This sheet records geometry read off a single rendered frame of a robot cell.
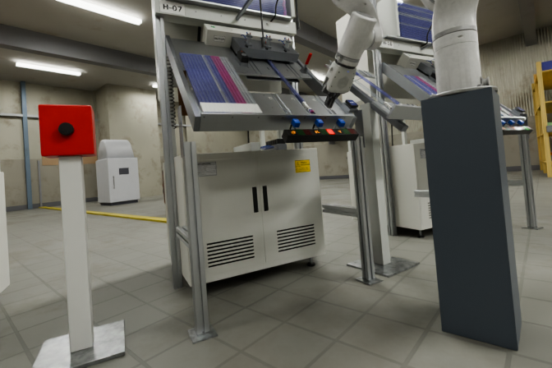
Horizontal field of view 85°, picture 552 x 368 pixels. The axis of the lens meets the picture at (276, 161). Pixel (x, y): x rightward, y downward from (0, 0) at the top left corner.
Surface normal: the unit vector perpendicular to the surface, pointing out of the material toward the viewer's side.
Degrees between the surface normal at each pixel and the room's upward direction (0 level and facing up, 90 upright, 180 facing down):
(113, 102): 90
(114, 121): 90
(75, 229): 90
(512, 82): 90
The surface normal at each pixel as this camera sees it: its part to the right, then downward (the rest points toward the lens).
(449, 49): -0.74, 0.04
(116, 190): 0.75, -0.07
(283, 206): 0.45, -0.06
